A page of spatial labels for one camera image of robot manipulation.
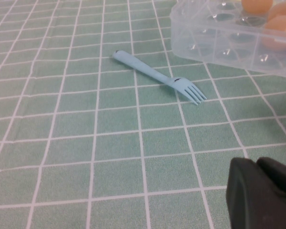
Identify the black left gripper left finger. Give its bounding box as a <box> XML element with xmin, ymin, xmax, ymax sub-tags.
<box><xmin>225</xmin><ymin>156</ymin><xmax>286</xmax><ymax>229</ymax></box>

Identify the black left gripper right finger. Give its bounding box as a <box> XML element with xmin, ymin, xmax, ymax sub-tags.
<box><xmin>256</xmin><ymin>156</ymin><xmax>286</xmax><ymax>203</ymax></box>

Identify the green checked tablecloth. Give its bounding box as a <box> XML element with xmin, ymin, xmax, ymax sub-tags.
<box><xmin>0</xmin><ymin>0</ymin><xmax>286</xmax><ymax>229</ymax></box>

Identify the clear plastic egg box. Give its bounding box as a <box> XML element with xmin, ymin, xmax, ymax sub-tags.
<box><xmin>169</xmin><ymin>0</ymin><xmax>286</xmax><ymax>81</ymax></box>

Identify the orange egg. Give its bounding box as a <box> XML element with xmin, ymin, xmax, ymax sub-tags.
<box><xmin>266</xmin><ymin>1</ymin><xmax>286</xmax><ymax>22</ymax></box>
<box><xmin>241</xmin><ymin>0</ymin><xmax>274</xmax><ymax>14</ymax></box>
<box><xmin>261</xmin><ymin>14</ymin><xmax>286</xmax><ymax>52</ymax></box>

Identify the blue plastic fork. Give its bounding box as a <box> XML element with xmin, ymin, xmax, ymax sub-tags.
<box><xmin>112</xmin><ymin>49</ymin><xmax>208</xmax><ymax>106</ymax></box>

